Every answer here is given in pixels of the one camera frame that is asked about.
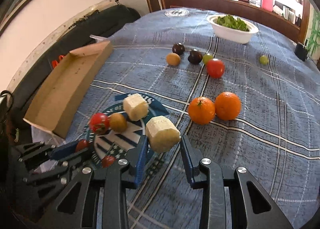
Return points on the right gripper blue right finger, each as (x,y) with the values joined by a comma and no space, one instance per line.
(191,159)

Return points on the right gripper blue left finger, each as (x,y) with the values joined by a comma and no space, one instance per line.
(137,158)

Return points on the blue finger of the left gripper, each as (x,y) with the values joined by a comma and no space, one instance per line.
(72,160)
(63,151)

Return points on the small red cherry tomato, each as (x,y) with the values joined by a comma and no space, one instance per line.
(107,161)
(82,144)

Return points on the brown longan fruit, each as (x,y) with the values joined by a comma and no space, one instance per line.
(118,122)

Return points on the red tomato with stem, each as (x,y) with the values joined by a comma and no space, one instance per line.
(99,123)

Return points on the orange with stem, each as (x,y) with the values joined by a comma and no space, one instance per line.
(201,110)

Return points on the round orange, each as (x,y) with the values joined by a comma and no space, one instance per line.
(227,106)

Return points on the large red tomato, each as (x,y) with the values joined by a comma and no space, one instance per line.
(215,68)

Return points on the white plastic bag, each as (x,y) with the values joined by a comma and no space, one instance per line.
(38,135)

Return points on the brown cardboard tray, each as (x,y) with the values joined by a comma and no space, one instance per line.
(55,103)

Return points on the blue plaid tablecloth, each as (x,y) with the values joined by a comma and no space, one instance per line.
(254,105)

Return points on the red plastic bag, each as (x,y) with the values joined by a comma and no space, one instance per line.
(56,62)

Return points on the tan round fruit far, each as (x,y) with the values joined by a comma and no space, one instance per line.
(173,59)

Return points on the dark purple plum right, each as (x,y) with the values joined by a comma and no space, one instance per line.
(195,57)

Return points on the dark purple plum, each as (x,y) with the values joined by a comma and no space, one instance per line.
(178,48)
(195,57)

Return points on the dark purple plum left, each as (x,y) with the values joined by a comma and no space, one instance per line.
(178,48)

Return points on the green grape far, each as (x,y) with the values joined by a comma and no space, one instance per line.
(263,59)

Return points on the white bowl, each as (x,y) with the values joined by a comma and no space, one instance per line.
(231,34)

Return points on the green leafy salad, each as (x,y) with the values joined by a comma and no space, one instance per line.
(231,22)

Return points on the small black box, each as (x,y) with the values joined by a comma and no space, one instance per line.
(301,51)

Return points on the wooden headboard ledge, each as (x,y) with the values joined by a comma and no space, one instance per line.
(247,11)

